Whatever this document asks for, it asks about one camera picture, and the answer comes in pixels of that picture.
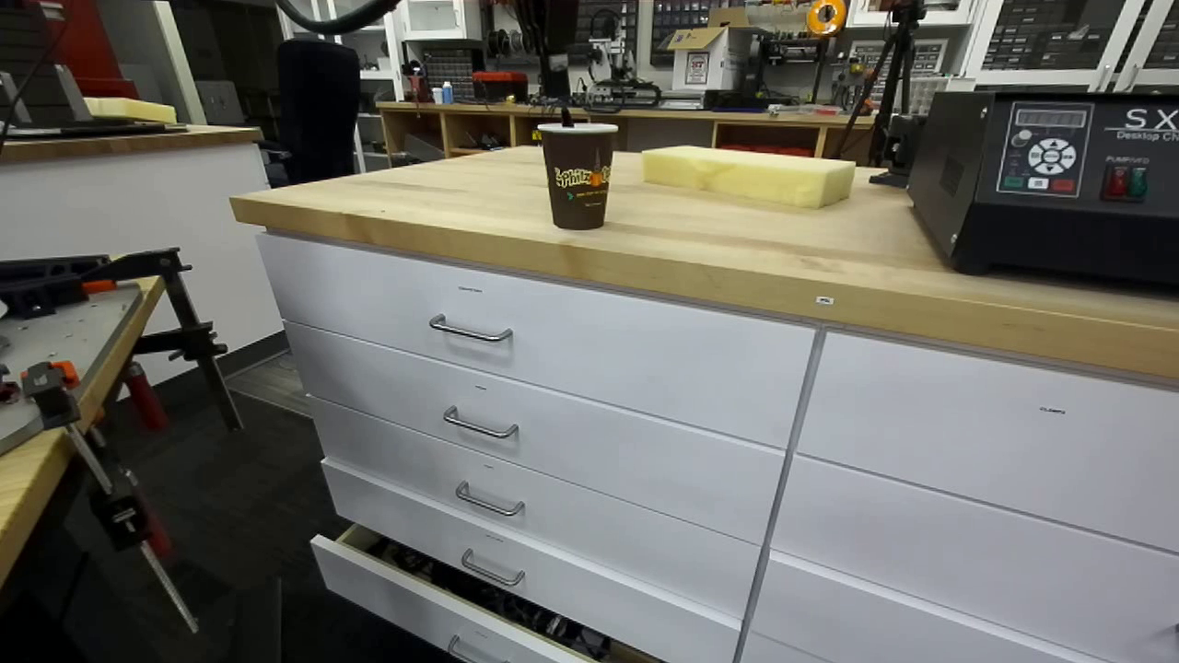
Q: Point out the white counter wooden top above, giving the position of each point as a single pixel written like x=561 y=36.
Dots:
x=135 y=208

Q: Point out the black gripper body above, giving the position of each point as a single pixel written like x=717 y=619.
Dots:
x=546 y=29

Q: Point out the wooden background workbench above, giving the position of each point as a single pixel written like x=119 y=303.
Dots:
x=685 y=121

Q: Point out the yellow tape roll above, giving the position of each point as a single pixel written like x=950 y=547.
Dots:
x=825 y=15

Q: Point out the thin yellow foam slab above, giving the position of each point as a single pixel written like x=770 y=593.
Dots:
x=130 y=112

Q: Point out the black control box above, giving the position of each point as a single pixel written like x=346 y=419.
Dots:
x=1055 y=208

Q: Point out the red panel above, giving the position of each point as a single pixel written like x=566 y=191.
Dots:
x=89 y=50

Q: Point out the white framed wall cabinet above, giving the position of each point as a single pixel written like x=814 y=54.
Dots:
x=1055 y=39

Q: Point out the small wooden birdhouse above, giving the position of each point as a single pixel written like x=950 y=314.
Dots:
x=701 y=62

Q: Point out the black camera tripod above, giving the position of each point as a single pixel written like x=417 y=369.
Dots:
x=899 y=62

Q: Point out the silver screw head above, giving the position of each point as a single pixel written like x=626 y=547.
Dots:
x=824 y=301

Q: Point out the white drawer cabinet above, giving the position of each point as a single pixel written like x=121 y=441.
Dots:
x=685 y=407

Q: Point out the black clamp red grip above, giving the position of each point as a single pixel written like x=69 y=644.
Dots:
x=185 y=334

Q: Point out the black high-back office chair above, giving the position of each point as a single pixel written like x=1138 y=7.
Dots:
x=317 y=112

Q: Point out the open white drawer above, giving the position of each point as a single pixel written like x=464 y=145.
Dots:
x=406 y=603

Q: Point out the red toolbox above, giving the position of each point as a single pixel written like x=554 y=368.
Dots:
x=498 y=88

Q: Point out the brown paper coffee cup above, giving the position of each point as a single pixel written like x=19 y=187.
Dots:
x=575 y=187

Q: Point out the long bar clamp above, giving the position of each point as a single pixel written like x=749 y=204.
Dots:
x=117 y=503

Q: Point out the wooden side table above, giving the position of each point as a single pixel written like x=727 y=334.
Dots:
x=38 y=466

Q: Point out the yellow foam block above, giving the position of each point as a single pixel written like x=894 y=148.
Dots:
x=749 y=174

